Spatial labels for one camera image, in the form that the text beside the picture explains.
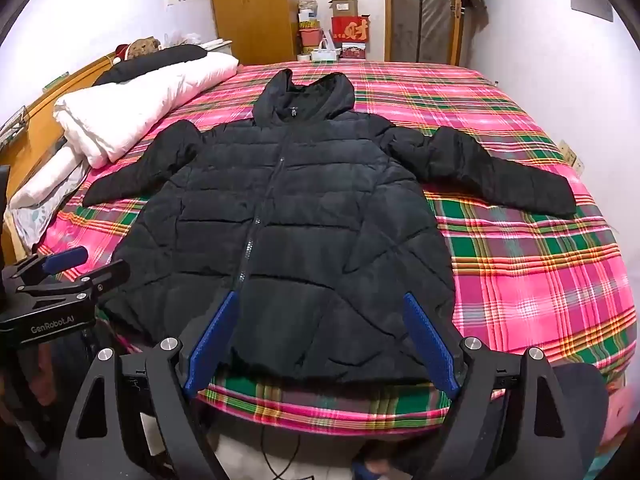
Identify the white folded duvet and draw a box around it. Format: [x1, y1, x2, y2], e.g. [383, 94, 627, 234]
[53, 51, 239, 169]

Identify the brown cardboard box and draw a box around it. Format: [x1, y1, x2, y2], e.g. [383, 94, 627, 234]
[329, 0, 359, 18]

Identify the pink plastic bin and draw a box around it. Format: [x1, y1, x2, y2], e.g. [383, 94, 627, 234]
[299, 27, 323, 48]

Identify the black pillow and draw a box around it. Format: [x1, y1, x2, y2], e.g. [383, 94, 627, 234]
[93, 44, 207, 87]

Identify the wooden headboard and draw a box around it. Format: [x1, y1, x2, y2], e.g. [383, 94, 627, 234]
[0, 52, 117, 196]

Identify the red gift box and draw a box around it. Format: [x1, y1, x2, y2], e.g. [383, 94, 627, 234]
[331, 15, 369, 44]

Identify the wooden door frame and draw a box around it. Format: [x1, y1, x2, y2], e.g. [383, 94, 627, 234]
[384, 0, 463, 65]

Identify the white nightstand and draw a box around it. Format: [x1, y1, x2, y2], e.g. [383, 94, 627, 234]
[200, 38, 232, 55]

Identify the black puffer jacket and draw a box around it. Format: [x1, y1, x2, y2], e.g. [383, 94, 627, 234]
[84, 70, 576, 384]

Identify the teddy bear with santa hat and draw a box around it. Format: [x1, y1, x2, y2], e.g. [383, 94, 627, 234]
[113, 37, 160, 64]

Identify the white shopping bag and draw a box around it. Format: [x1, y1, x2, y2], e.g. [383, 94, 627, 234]
[310, 34, 338, 63]

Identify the wooden wardrobe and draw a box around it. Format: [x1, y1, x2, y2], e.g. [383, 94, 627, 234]
[213, 0, 299, 65]

